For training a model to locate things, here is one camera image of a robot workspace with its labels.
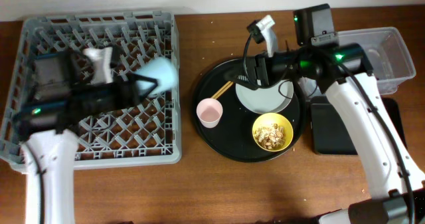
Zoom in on pink plastic cup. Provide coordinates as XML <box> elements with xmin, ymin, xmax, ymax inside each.
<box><xmin>196</xmin><ymin>98</ymin><xmax>223</xmax><ymax>128</ymax></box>

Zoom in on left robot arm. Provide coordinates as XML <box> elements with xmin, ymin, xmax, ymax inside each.
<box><xmin>12</xmin><ymin>46</ymin><xmax>177</xmax><ymax>223</ymax></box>

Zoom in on grey plastic dishwasher rack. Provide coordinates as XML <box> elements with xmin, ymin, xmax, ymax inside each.
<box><xmin>1</xmin><ymin>11</ymin><xmax>181</xmax><ymax>172</ymax></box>

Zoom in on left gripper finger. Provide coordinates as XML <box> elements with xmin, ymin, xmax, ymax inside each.
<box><xmin>127</xmin><ymin>73</ymin><xmax>158</xmax><ymax>91</ymax></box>
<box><xmin>131</xmin><ymin>82</ymin><xmax>157</xmax><ymax>106</ymax></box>

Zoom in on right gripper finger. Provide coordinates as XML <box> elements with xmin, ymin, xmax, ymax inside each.
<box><xmin>232</xmin><ymin>78</ymin><xmax>258</xmax><ymax>90</ymax></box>
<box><xmin>223</xmin><ymin>66</ymin><xmax>256</xmax><ymax>82</ymax></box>

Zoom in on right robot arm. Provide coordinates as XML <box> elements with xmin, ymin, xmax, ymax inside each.
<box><xmin>226</xmin><ymin>4</ymin><xmax>424</xmax><ymax>223</ymax></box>

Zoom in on light blue plastic cup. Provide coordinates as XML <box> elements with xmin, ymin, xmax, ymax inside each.
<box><xmin>134</xmin><ymin>57</ymin><xmax>178</xmax><ymax>97</ymax></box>

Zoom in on wooden chopstick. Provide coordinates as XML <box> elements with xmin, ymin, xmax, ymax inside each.
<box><xmin>212</xmin><ymin>81</ymin><xmax>234</xmax><ymax>100</ymax></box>
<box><xmin>210</xmin><ymin>80</ymin><xmax>233</xmax><ymax>99</ymax></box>

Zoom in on grey ceramic plate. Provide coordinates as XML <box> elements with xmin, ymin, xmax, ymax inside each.
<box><xmin>235</xmin><ymin>80</ymin><xmax>294</xmax><ymax>114</ymax></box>

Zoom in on round black serving tray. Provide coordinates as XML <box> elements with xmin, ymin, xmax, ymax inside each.
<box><xmin>191</xmin><ymin>58</ymin><xmax>307</xmax><ymax>162</ymax></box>

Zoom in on clear plastic waste bin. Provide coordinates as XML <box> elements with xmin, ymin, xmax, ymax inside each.
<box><xmin>300</xmin><ymin>26</ymin><xmax>416</xmax><ymax>100</ymax></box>

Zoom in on black rectangular tray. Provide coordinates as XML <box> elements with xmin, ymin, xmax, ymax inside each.
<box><xmin>307</xmin><ymin>96</ymin><xmax>408</xmax><ymax>157</ymax></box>

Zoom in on yellow bowl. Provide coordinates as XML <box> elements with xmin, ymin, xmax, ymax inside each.
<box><xmin>252</xmin><ymin>113</ymin><xmax>294</xmax><ymax>152</ymax></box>

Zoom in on food scraps pile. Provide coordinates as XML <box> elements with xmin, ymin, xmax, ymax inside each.
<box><xmin>254</xmin><ymin>124</ymin><xmax>286</xmax><ymax>150</ymax></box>

